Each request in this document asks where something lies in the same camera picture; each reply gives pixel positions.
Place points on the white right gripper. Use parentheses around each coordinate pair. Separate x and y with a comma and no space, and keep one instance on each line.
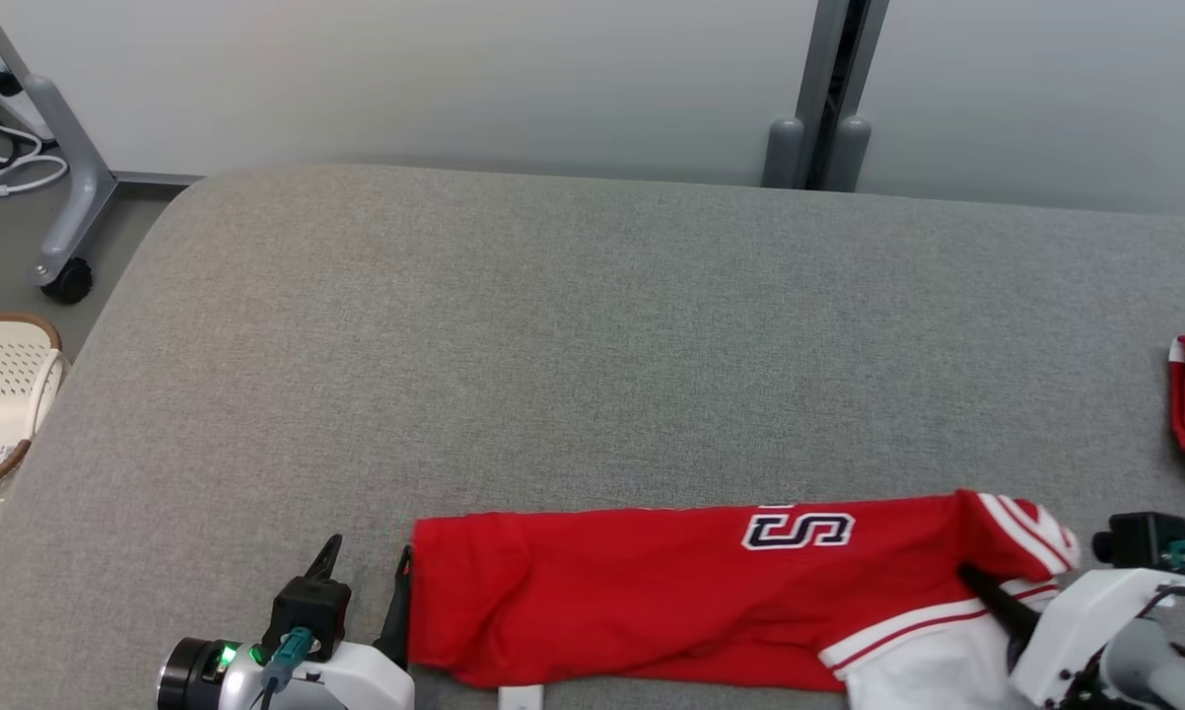
(1076,631)

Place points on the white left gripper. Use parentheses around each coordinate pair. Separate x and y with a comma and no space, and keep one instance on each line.
(356,680)

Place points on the red and white shirt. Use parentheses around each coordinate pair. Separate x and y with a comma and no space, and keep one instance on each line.
(632,602)

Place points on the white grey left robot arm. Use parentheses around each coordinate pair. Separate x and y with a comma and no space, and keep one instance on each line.
(198,675)

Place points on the cream perforated laundry basket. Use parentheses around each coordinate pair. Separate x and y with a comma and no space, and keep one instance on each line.
(6,394)

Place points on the grey desk leg with caster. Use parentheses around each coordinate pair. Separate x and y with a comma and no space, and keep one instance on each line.
(70,168)

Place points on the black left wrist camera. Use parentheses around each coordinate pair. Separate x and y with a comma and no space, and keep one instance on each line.
(307,611)

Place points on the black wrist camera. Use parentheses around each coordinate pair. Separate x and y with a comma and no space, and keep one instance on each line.
(307,611)
(1140,540)

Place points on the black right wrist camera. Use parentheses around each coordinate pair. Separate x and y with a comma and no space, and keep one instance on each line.
(1140,540)

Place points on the grey partition post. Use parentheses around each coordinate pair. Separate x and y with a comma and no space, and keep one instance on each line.
(824,99)

